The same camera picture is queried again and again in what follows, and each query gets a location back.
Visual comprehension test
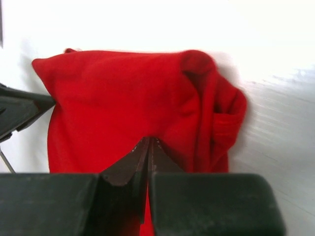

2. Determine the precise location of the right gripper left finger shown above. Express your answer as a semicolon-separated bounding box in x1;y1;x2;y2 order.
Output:
101;137;150;224

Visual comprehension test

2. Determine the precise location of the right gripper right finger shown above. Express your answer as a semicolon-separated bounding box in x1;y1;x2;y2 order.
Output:
148;138;184;177

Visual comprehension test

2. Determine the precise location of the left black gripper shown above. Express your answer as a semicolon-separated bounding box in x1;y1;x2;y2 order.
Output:
0;84;55;142

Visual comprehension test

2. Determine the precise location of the red t shirt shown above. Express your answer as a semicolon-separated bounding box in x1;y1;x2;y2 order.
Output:
31;48;248;236

